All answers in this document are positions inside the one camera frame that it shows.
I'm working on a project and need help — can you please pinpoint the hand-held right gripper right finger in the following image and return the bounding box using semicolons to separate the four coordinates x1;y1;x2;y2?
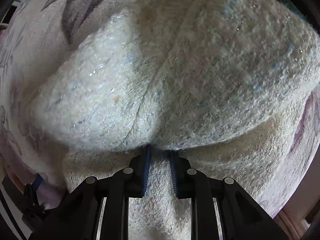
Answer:
169;152;288;240

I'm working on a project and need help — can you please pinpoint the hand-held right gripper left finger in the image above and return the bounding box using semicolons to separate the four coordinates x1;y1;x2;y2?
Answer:
30;146;152;240

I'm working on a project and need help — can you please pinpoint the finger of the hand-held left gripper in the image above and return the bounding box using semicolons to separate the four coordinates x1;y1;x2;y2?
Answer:
25;174;46;204

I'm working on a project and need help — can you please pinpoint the white fuzzy jacket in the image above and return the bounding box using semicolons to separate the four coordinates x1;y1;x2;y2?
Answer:
24;0;319;240

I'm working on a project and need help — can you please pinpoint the floral purple bed blanket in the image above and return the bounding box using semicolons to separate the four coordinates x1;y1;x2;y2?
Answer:
0;0;320;218

